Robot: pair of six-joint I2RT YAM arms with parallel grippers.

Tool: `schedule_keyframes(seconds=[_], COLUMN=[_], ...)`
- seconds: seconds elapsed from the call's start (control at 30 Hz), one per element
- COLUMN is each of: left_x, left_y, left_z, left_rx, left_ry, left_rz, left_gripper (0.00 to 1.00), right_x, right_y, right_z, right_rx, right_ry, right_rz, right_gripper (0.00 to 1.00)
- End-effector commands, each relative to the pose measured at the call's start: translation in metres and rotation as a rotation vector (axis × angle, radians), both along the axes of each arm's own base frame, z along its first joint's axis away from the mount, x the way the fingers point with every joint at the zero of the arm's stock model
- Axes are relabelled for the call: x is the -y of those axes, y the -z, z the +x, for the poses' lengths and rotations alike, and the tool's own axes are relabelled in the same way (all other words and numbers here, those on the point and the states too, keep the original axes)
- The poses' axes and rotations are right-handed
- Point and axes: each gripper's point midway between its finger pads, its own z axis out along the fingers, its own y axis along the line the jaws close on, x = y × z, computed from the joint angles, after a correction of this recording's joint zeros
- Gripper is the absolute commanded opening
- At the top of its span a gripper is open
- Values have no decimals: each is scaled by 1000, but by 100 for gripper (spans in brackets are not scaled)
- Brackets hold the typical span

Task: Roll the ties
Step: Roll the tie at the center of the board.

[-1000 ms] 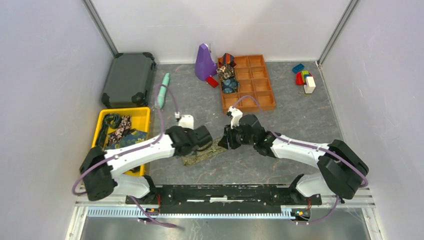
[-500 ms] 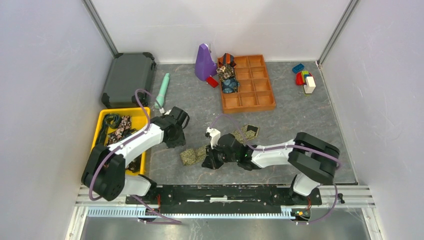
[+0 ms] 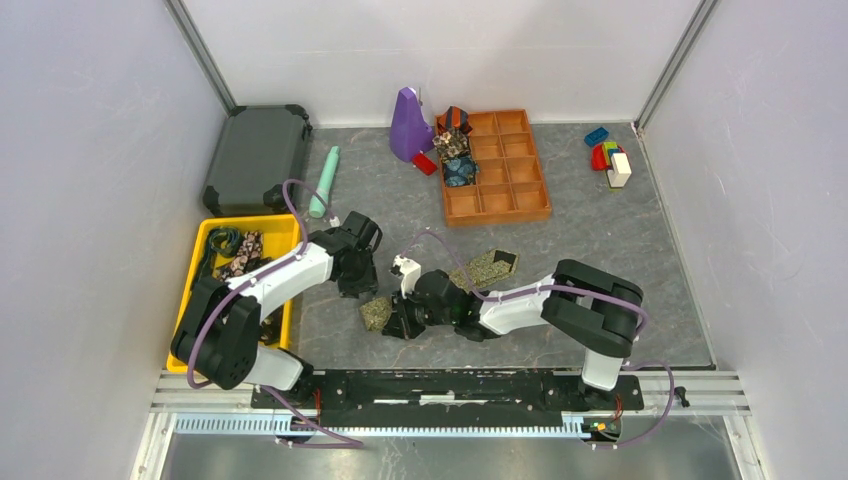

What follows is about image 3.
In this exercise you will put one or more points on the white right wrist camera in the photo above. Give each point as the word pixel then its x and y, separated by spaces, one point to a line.
pixel 408 272

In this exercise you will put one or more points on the purple plastic object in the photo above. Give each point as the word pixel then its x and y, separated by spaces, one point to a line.
pixel 410 134

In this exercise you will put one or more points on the orange wooden compartment tray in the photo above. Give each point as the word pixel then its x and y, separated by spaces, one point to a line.
pixel 510 185

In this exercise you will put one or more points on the mint green flashlight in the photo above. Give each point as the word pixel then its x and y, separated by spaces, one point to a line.
pixel 321 199

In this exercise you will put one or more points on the green toy block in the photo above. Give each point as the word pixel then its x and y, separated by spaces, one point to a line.
pixel 609 148

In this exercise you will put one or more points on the white toy block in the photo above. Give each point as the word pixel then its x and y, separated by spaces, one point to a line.
pixel 619 171

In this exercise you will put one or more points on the black pink-floral tie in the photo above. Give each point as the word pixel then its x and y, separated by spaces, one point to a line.
pixel 248 257

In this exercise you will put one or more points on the dark grey suitcase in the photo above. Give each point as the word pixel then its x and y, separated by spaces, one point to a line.
pixel 259 148

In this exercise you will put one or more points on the rolled brown floral tie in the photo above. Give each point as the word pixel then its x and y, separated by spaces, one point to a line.
pixel 452 144

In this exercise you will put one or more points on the red toy block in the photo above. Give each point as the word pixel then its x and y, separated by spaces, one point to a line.
pixel 599 158

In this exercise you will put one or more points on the dark brown-leaf tie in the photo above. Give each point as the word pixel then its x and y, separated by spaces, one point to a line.
pixel 270 328

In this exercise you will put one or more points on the dark green striped tie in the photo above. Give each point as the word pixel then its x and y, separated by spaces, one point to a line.
pixel 220 241

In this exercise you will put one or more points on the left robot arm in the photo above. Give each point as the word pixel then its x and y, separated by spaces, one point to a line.
pixel 218 335

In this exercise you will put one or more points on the rolled orange navy tie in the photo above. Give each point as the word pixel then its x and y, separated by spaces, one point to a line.
pixel 453 118

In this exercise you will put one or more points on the blue toy brick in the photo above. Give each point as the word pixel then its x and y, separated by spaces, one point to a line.
pixel 596 137

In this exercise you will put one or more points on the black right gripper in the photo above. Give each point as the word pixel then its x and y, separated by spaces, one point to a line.
pixel 401 325

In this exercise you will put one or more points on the yellow plastic bin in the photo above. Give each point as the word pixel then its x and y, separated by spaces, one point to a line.
pixel 280 235

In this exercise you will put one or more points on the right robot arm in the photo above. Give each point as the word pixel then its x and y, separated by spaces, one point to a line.
pixel 600 311

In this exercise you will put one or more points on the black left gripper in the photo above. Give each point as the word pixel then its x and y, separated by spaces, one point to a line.
pixel 368 282

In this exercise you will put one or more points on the rolled blue paisley tie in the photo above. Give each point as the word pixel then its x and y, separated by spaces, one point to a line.
pixel 459 171

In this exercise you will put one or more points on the olive green leaf-pattern tie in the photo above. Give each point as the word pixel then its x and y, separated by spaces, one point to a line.
pixel 484 270

